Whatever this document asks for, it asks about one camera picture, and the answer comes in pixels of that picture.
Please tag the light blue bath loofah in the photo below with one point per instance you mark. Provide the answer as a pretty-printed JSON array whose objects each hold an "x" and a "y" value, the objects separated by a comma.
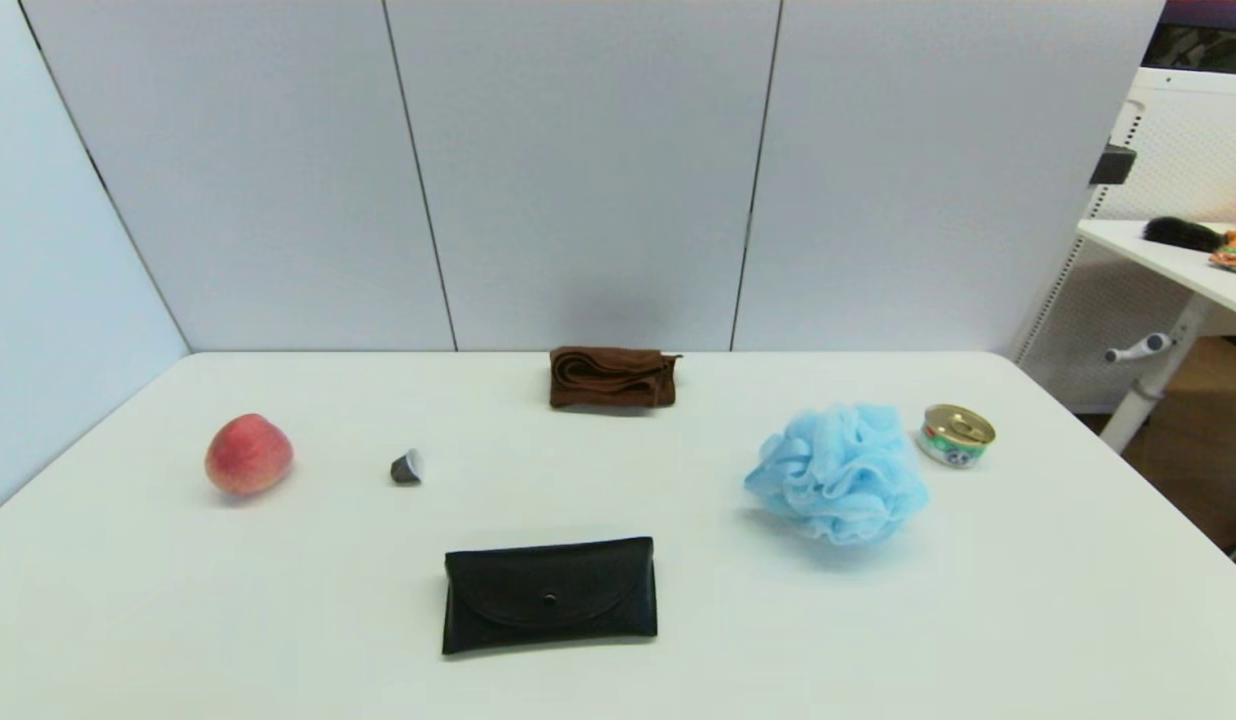
[{"x": 838, "y": 475}]

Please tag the white pegboard panel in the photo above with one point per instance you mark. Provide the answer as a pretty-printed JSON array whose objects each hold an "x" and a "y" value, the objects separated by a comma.
[{"x": 1198, "y": 150}]

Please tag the folded brown cloth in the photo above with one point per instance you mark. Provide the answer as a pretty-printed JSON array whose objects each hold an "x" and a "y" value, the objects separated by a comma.
[{"x": 610, "y": 380}]

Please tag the red yellow peach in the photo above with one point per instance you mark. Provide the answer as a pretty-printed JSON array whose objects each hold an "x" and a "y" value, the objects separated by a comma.
[{"x": 248, "y": 455}]

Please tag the black snap pouch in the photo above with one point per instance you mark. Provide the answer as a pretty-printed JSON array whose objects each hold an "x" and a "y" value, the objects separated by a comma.
[{"x": 548, "y": 595}]

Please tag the white side desk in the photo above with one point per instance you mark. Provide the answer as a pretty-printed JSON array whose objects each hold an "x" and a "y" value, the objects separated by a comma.
[{"x": 1178, "y": 265}]

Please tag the small black box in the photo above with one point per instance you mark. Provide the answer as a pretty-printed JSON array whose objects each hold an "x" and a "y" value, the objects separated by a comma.
[{"x": 1112, "y": 164}]

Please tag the small tin can gold lid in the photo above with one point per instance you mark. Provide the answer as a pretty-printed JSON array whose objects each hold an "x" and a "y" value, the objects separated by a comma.
[{"x": 956, "y": 435}]

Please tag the black bristle brush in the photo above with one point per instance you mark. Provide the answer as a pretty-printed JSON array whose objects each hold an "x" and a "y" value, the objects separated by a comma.
[{"x": 1183, "y": 234}]

